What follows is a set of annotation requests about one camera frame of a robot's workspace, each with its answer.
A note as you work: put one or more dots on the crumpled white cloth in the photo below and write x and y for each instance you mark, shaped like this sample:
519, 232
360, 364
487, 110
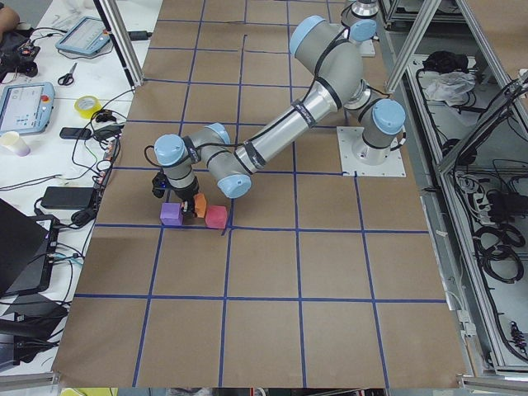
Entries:
452, 88

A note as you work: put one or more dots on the black smartphone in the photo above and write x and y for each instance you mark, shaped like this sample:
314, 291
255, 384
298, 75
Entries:
75, 133

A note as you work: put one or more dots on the black handled scissors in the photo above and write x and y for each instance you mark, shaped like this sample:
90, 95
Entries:
67, 79

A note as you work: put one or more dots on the yellow tape roll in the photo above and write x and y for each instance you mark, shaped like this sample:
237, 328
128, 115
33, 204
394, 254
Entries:
87, 106

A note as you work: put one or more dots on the black power brick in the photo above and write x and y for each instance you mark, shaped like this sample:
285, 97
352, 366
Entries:
67, 197

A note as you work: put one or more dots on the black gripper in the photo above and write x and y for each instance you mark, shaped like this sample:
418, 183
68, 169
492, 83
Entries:
184, 193

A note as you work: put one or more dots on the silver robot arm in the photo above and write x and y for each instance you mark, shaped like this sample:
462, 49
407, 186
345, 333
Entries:
332, 56
382, 120

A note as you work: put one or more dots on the aluminium frame post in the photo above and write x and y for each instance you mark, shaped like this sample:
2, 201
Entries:
115, 26

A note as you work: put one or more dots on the upper teach pendant tablet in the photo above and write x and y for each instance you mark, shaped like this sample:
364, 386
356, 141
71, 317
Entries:
86, 38

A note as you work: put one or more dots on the aluminium frame cage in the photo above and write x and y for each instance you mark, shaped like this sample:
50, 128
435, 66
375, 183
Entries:
475, 155

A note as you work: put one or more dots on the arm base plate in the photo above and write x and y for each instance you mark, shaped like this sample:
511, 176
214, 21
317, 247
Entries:
360, 160
366, 47

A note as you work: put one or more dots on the black laptop computer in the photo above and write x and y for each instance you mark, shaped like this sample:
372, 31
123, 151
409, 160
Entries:
27, 245

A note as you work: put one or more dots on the white paper cup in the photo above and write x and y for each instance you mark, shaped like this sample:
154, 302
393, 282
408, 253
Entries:
12, 141

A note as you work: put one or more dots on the lower teach pendant tablet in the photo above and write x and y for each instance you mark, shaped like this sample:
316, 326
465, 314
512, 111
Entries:
26, 108

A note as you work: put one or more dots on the power strip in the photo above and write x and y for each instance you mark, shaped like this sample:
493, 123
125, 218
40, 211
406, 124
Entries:
105, 166

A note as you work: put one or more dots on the teach pendant tablet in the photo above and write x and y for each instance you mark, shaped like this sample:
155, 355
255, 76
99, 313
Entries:
86, 38
26, 108

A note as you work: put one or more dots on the red foam block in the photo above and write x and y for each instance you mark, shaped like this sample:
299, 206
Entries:
216, 217

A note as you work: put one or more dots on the orange foam block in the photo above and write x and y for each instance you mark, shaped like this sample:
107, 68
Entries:
200, 205

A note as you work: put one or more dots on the purple foam block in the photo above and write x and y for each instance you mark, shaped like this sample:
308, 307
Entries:
171, 214

